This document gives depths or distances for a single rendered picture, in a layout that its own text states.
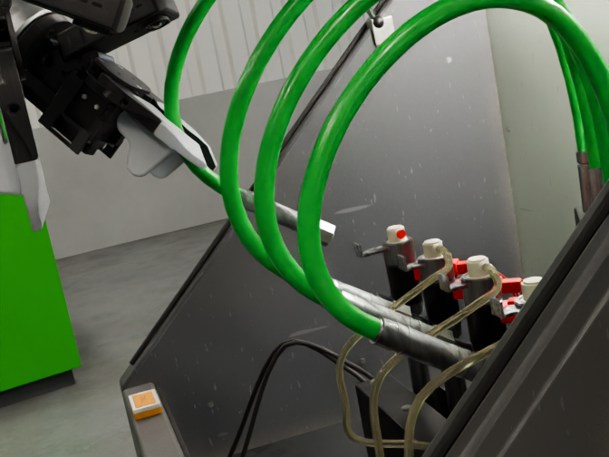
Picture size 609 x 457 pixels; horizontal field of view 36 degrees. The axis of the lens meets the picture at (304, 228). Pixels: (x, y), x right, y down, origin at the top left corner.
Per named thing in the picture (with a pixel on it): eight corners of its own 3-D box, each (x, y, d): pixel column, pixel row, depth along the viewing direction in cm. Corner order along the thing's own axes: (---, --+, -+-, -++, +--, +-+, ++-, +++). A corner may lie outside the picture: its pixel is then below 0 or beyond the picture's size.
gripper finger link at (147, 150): (176, 207, 86) (109, 147, 89) (214, 157, 85) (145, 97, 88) (160, 205, 83) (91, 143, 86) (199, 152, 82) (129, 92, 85)
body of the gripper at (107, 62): (117, 163, 93) (33, 91, 95) (167, 93, 92) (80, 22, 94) (80, 159, 86) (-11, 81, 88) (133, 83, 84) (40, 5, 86)
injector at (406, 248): (393, 459, 88) (355, 247, 84) (440, 443, 89) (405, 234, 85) (404, 471, 86) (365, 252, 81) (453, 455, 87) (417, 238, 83)
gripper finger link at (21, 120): (12, 161, 62) (-22, 31, 60) (38, 155, 62) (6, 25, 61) (10, 167, 58) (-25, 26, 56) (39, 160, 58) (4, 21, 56)
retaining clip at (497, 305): (501, 319, 59) (498, 300, 59) (488, 313, 61) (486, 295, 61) (546, 306, 60) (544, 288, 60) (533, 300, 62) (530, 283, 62)
